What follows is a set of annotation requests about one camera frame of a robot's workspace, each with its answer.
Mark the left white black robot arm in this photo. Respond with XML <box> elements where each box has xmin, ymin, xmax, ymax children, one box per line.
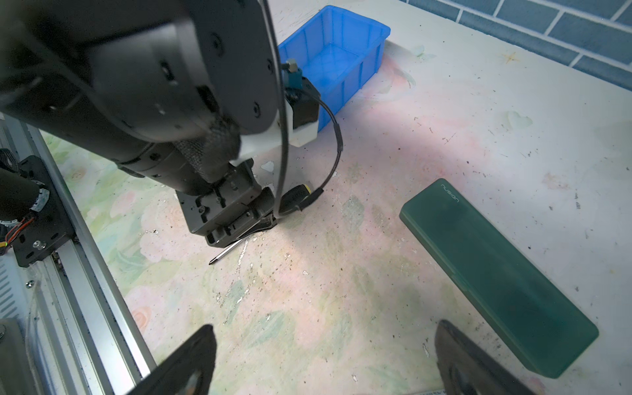
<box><xmin>1</xmin><ymin>1</ymin><xmax>292</xmax><ymax>394</ymax></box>

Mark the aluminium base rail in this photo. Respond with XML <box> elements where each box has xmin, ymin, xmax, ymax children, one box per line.
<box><xmin>1</xmin><ymin>115</ymin><xmax>156</xmax><ymax>394</ymax></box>

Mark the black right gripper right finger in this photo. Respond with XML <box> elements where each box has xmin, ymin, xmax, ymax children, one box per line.
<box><xmin>434</xmin><ymin>319</ymin><xmax>533</xmax><ymax>395</ymax></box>

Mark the black camera cable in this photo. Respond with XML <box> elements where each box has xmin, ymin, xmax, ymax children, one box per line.
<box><xmin>260</xmin><ymin>0</ymin><xmax>344</xmax><ymax>221</ymax></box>

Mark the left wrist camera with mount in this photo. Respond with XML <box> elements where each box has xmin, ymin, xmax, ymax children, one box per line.
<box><xmin>230</xmin><ymin>59</ymin><xmax>320</xmax><ymax>166</ymax></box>

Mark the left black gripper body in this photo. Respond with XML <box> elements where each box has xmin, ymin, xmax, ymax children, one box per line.
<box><xmin>176</xmin><ymin>159</ymin><xmax>277</xmax><ymax>248</ymax></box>

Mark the green translucent plastic case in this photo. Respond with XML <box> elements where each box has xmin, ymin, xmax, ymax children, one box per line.
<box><xmin>399</xmin><ymin>179</ymin><xmax>599</xmax><ymax>379</ymax></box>

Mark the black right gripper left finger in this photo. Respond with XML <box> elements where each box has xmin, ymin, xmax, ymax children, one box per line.
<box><xmin>129</xmin><ymin>324</ymin><xmax>217</xmax><ymax>395</ymax></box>

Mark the blue plastic bin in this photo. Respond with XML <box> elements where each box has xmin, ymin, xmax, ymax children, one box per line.
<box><xmin>278</xmin><ymin>6</ymin><xmax>391</xmax><ymax>114</ymax></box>

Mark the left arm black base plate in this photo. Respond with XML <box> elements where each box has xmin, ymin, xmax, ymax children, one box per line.
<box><xmin>1</xmin><ymin>148</ymin><xmax>76</xmax><ymax>268</ymax></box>

